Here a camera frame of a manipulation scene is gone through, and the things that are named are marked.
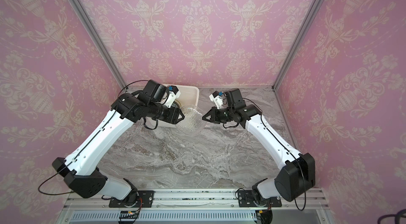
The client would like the aluminium front rail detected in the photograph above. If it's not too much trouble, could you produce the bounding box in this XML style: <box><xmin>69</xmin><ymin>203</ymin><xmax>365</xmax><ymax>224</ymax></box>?
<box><xmin>57</xmin><ymin>188</ymin><xmax>335</xmax><ymax>224</ymax></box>

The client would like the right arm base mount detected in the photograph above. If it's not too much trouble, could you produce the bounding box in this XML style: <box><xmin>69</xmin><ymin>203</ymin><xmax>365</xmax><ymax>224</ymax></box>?
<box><xmin>235</xmin><ymin>188</ymin><xmax>282</xmax><ymax>208</ymax></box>

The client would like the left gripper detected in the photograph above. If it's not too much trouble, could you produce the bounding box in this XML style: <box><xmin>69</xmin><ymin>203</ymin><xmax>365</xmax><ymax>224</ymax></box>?
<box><xmin>148</xmin><ymin>101</ymin><xmax>187</xmax><ymax>123</ymax></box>

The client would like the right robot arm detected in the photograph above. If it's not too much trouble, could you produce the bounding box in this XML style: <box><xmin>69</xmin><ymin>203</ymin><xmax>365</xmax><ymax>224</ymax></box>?
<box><xmin>202</xmin><ymin>88</ymin><xmax>316</xmax><ymax>205</ymax></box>

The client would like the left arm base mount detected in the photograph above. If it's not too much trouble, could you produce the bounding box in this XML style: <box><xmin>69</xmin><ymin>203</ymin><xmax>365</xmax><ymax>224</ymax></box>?
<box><xmin>108</xmin><ymin>190</ymin><xmax>155</xmax><ymax>208</ymax></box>

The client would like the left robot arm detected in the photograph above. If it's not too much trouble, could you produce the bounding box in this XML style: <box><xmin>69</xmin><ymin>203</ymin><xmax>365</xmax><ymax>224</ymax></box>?
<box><xmin>52</xmin><ymin>80</ymin><xmax>185</xmax><ymax>205</ymax></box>

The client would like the white plastic bin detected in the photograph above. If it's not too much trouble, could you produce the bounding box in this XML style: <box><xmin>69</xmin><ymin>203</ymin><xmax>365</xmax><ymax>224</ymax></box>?
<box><xmin>157</xmin><ymin>85</ymin><xmax>199</xmax><ymax>128</ymax></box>

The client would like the left corner aluminium post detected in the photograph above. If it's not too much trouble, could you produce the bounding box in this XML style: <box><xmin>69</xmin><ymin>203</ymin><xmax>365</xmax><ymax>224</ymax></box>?
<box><xmin>68</xmin><ymin>0</ymin><xmax>126</xmax><ymax>88</ymax></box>

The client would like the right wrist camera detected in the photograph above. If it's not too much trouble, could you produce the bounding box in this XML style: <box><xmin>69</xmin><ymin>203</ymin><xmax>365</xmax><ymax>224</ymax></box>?
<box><xmin>209</xmin><ymin>91</ymin><xmax>225</xmax><ymax>109</ymax></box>

